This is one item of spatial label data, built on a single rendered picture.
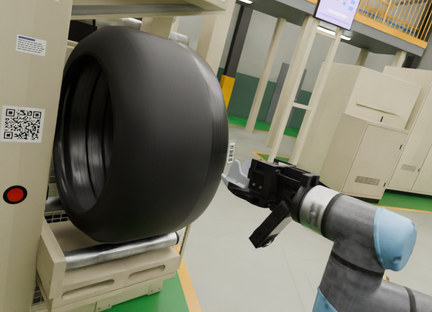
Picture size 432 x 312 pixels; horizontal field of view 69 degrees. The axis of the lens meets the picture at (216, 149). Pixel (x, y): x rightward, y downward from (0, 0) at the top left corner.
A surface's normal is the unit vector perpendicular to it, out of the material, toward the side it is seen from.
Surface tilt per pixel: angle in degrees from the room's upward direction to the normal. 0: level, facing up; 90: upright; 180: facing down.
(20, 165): 90
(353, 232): 84
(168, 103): 57
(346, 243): 82
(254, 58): 90
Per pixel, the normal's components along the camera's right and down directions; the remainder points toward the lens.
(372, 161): 0.31, 0.33
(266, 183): -0.73, -0.01
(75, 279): 0.25, -0.94
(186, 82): 0.63, -0.40
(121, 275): 0.63, 0.36
